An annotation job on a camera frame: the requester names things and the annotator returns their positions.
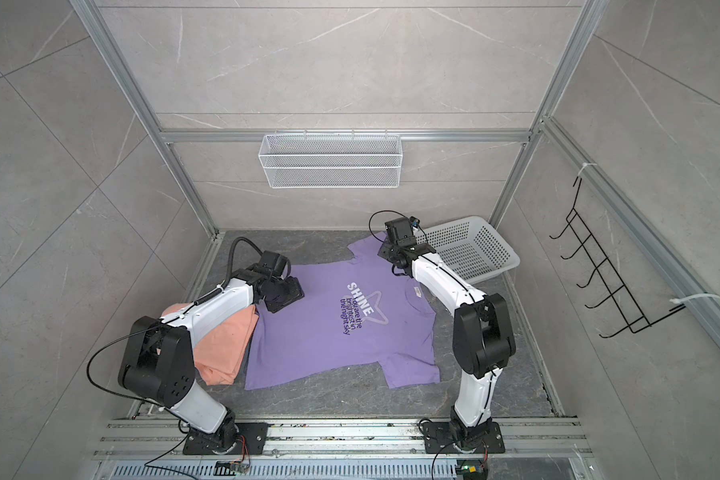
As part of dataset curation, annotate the purple t-shirt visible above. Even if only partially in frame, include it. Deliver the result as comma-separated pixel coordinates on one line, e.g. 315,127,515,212
245,233,440,390

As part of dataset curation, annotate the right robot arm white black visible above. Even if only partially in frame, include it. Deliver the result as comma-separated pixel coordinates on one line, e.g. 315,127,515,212
379,240,516,451

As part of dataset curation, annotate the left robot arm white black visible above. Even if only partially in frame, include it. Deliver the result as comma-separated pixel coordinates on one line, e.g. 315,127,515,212
118,251,304,435

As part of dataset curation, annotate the white plastic laundry basket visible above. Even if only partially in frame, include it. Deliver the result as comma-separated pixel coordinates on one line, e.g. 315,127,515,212
416,216,520,284

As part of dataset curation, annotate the pink folded t-shirt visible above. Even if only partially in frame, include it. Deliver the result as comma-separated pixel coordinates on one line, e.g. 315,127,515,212
192,305,259,386

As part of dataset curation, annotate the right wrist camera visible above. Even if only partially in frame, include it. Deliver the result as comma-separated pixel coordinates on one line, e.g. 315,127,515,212
385,217,418,249

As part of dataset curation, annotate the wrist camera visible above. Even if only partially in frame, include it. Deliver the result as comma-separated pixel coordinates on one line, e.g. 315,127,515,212
257,250,291,278
385,217,418,249

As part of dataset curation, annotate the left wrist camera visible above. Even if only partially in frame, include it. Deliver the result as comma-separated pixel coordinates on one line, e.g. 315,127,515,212
257,250,291,278

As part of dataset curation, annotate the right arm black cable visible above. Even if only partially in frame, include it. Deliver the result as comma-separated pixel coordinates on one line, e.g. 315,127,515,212
368,209,412,277

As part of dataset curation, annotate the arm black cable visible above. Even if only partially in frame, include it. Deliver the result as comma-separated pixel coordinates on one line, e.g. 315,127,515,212
368,209,412,277
85,236,265,480

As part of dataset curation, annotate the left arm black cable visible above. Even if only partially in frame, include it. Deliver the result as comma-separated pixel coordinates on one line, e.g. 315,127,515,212
85,236,265,480

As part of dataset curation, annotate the white wire mesh wall basket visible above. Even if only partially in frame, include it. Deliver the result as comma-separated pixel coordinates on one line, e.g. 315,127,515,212
258,133,404,189

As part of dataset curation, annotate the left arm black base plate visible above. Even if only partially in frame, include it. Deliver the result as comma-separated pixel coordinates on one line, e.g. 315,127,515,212
182,422,269,455

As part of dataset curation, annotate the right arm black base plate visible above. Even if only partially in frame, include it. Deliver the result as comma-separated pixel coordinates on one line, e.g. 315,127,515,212
417,418,506,454

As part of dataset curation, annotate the aluminium rail base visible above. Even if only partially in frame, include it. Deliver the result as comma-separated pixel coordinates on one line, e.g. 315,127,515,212
89,417,602,479

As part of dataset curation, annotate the black wire hook rack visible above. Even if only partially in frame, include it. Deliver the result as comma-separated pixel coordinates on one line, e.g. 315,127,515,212
549,178,686,339

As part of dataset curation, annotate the aluminium frame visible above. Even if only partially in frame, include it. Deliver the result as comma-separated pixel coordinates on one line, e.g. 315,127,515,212
71,1,720,348

